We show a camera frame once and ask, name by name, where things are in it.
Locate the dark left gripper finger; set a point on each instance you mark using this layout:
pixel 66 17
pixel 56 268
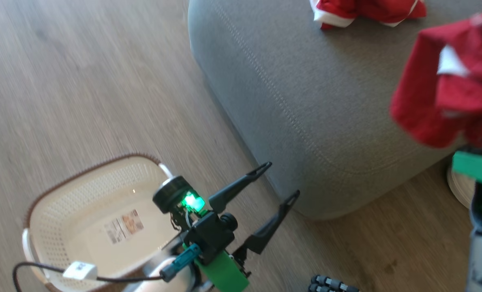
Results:
pixel 271 227
pixel 234 188

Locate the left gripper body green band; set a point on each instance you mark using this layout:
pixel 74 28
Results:
pixel 224 275

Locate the red and white striped garment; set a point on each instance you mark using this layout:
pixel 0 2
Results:
pixel 427 101

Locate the red garment with white cuffs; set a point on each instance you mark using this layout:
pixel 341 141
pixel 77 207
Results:
pixel 370 8

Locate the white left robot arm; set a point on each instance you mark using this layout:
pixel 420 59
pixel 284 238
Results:
pixel 172 282

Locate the grey fabric sofa seat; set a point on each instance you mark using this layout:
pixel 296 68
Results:
pixel 326 109

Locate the white perforated laundry basket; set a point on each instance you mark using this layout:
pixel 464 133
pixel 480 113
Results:
pixel 86 202

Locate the white round object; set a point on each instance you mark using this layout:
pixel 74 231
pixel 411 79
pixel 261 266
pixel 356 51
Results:
pixel 461 190

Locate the black ribbed robot part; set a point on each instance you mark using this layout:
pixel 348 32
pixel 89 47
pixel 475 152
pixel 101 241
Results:
pixel 332 284

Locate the paper label sticker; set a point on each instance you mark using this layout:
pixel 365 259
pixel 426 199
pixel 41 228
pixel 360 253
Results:
pixel 124 226

